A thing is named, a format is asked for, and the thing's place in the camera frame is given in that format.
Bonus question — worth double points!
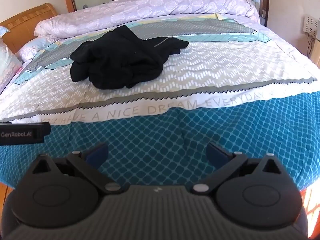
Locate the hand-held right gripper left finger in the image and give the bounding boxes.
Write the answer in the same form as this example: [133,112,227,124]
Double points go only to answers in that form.
[32,143,125,195]

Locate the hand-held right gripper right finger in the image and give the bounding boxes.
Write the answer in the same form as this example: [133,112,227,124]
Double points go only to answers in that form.
[191,142,285,195]

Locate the black pants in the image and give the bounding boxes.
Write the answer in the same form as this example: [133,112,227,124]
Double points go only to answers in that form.
[70,26,190,90]

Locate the patterned teal and grey quilt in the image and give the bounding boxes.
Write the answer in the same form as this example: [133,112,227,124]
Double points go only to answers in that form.
[0,12,320,190]

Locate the light blue floral pillow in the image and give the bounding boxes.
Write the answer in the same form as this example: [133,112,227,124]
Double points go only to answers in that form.
[0,26,23,94]

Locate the lilac pillow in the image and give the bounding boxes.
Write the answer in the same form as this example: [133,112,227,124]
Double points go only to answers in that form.
[16,39,50,62]

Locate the wooden headboard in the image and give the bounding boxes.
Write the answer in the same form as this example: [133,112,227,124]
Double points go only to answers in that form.
[0,2,59,54]

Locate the light wooden cabinet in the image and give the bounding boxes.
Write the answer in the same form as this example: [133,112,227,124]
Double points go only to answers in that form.
[312,39,320,68]

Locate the lilac floral comforter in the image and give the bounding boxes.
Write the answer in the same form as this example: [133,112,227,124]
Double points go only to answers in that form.
[34,0,260,40]

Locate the black cable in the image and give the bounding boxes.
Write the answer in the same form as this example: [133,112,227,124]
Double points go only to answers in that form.
[307,35,317,57]

